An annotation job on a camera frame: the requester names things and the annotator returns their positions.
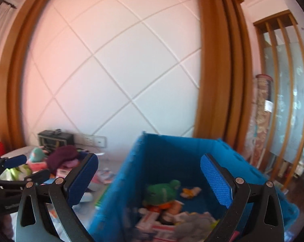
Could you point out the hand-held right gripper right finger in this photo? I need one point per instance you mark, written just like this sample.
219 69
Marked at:
216 181

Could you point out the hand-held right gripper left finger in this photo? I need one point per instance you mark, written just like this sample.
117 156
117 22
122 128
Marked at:
82 179

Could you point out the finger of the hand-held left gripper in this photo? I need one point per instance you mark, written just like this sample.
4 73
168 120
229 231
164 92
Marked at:
14 161
38 176

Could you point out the small white yellow doll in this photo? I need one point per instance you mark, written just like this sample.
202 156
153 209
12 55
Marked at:
191 192

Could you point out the blue plastic crate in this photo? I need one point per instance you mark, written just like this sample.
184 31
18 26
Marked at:
167 161

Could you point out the green duck plush toy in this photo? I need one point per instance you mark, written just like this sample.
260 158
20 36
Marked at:
159 192

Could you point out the teal plush toy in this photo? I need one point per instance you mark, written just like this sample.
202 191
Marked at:
36 155

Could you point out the pink blister packets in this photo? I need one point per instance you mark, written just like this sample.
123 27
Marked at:
105 176

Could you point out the maroon cloth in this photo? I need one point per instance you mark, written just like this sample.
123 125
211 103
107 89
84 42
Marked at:
62 156

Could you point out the dark decorated box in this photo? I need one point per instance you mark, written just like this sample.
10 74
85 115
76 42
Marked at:
55 141

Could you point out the black clip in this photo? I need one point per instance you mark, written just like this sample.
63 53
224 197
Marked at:
55 131

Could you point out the patterned rolled mat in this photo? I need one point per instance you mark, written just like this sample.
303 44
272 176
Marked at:
261 121

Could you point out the wooden glass partition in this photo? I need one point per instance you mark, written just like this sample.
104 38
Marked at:
280 93

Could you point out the black curtain rod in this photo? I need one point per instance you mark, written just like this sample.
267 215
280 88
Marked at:
10 5

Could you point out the white wall socket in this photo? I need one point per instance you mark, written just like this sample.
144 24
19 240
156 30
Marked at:
83 139
99 141

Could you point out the wooden wall frame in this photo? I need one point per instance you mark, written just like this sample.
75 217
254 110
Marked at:
217 55

